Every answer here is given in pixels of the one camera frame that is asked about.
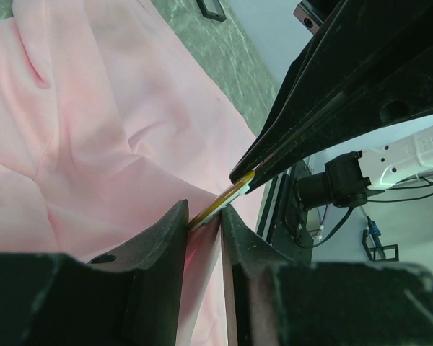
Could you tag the black rectangular frame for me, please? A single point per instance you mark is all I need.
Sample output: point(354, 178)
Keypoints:
point(212, 9)

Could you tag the pink garment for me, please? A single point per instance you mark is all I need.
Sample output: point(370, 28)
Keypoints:
point(106, 122)

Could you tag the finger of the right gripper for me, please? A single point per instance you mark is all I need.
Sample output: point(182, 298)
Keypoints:
point(396, 89)

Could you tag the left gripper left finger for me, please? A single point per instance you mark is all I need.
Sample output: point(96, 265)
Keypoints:
point(127, 296)

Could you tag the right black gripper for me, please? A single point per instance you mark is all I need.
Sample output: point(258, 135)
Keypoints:
point(308, 16)

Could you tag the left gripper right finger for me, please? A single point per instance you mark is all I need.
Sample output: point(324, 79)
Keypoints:
point(274, 300)

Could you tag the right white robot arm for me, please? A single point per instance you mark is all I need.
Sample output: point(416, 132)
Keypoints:
point(350, 179)

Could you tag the yellow round brooch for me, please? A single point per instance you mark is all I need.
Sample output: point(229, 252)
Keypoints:
point(223, 200)

